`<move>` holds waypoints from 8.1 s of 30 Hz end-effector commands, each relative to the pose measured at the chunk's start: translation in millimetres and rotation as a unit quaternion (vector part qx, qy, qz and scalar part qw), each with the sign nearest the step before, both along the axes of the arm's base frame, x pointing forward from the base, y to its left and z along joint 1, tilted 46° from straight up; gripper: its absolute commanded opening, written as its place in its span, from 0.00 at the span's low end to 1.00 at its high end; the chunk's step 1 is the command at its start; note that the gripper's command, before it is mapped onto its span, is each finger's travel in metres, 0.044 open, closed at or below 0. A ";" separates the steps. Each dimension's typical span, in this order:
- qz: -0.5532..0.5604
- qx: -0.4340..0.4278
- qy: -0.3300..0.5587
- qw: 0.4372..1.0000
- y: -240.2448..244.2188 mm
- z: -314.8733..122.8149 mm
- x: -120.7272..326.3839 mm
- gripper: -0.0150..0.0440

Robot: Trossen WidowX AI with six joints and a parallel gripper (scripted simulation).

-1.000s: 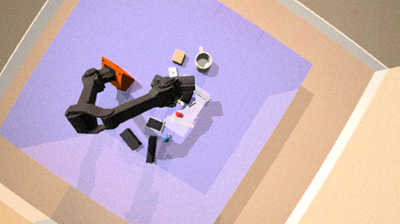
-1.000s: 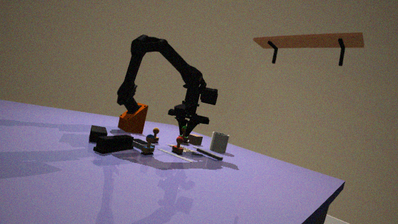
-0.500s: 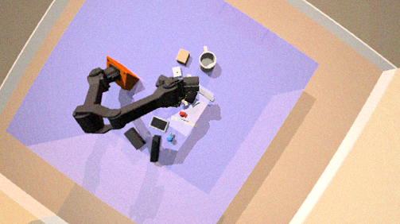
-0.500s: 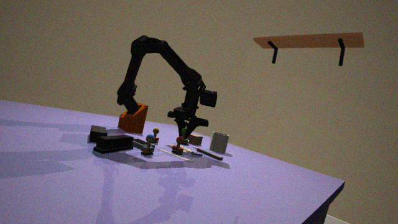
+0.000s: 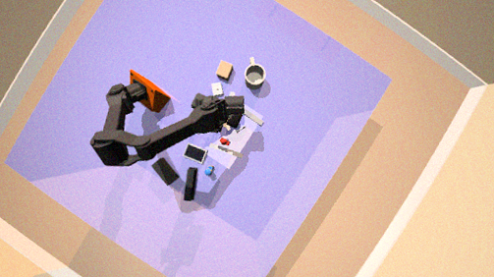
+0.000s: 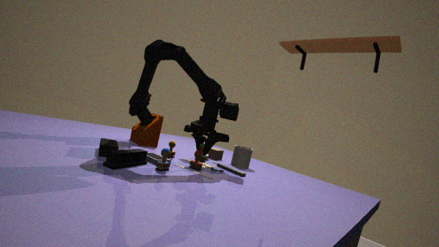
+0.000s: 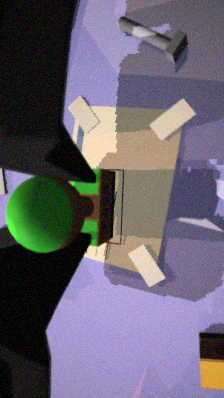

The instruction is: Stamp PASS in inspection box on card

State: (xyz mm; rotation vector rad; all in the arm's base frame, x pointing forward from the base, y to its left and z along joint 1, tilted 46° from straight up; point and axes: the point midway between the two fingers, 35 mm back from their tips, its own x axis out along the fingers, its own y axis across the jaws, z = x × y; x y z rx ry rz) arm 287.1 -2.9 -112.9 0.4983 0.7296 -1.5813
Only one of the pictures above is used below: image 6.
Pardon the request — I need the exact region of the beige card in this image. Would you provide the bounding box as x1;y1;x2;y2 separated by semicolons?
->
185;159;217;168

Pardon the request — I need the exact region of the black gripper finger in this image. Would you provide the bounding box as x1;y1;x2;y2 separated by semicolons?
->
191;134;206;151
203;138;219;156

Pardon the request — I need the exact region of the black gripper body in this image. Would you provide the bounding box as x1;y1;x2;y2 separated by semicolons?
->
184;114;229;143

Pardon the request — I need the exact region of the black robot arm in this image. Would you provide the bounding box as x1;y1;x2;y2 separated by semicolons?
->
129;40;239;134

